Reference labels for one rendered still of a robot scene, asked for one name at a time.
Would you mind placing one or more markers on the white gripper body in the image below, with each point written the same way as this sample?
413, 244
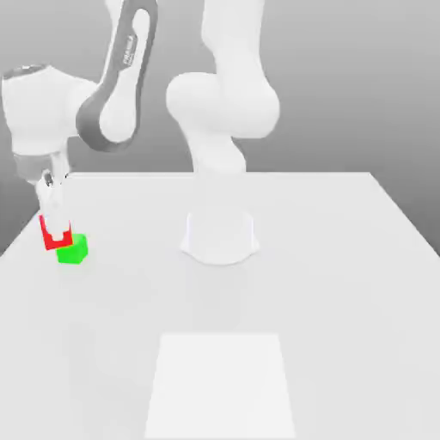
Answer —
51, 204

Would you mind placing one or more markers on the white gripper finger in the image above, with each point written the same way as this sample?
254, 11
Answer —
57, 228

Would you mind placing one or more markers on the small red cube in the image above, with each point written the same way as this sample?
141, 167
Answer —
51, 244

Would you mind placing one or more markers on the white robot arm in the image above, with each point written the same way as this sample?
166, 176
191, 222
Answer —
223, 103

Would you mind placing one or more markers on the small green cube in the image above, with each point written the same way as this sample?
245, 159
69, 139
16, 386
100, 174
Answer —
73, 253

